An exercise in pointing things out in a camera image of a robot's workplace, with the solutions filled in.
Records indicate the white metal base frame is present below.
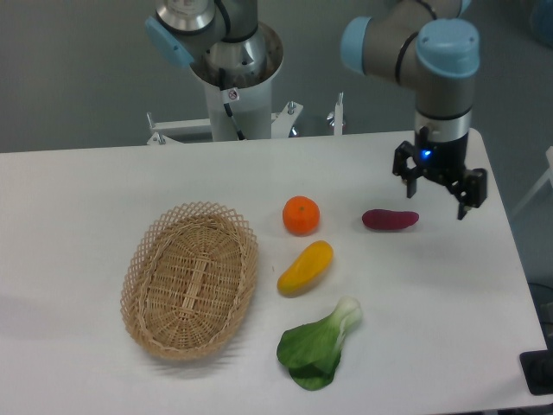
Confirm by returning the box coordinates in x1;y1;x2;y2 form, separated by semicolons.
145;92;349;145

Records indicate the orange tangerine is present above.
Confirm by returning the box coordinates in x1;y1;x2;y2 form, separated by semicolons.
282;195;321;236

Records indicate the purple sweet potato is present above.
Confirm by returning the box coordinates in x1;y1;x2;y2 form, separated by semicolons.
361;209;419;231

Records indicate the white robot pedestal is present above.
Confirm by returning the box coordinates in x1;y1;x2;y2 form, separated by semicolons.
191;22;283;121

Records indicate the blue object top right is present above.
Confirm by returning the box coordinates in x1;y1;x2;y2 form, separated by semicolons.
530;0;553;48

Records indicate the black device at table edge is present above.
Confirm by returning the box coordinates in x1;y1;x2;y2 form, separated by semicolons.
519;350;552;396

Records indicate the yellow mango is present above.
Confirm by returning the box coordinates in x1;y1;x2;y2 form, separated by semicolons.
276;240;334;297

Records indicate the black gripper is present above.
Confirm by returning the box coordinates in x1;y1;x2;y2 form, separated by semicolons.
392;131;487;220

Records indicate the green bok choy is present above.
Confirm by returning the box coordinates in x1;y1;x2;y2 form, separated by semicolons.
276;296;363;391

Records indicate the white furniture leg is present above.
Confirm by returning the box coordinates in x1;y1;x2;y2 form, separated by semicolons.
511;146;553;220

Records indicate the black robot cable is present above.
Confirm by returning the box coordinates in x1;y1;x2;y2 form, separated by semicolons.
218;67;247;142

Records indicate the woven wicker basket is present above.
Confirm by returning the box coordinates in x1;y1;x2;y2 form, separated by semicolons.
120;201;258;361

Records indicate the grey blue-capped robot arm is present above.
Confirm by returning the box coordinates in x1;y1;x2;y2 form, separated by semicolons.
145;1;487;216

